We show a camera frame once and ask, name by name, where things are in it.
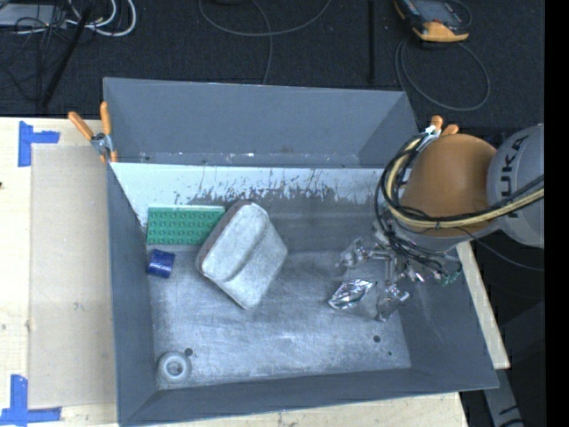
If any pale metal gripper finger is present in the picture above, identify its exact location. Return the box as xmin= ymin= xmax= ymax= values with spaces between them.
xmin=375 ymin=282 xmax=411 ymax=323
xmin=335 ymin=237 xmax=373 ymax=270

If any crumpled silver foil wrapper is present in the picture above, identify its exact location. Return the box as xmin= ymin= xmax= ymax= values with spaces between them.
xmin=327 ymin=278 xmax=375 ymax=311

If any grey metal bin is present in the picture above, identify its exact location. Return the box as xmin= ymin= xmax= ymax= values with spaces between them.
xmin=101 ymin=77 xmax=501 ymax=427

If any green studded flat block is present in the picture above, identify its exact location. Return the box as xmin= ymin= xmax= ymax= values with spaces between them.
xmin=145 ymin=205 xmax=227 ymax=246

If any small blue cylinder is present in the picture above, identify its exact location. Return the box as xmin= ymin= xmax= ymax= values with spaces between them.
xmin=145 ymin=248 xmax=176 ymax=279

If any pale wood board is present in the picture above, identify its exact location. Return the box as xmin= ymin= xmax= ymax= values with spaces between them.
xmin=27 ymin=143 xmax=119 ymax=411

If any clear white ring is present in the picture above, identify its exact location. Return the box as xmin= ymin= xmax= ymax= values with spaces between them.
xmin=156 ymin=350 xmax=193 ymax=384

